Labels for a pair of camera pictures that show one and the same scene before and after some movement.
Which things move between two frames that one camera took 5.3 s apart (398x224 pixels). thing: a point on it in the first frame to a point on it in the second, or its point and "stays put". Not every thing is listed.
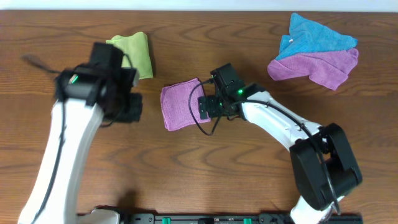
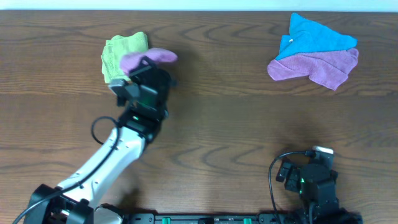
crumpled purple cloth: (328, 68) stays put
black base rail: (273, 218) stays put
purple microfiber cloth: (175, 104) to (129, 60)
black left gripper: (132, 109) to (144, 72)
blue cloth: (305, 37) stays put
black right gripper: (203, 107) to (286, 173)
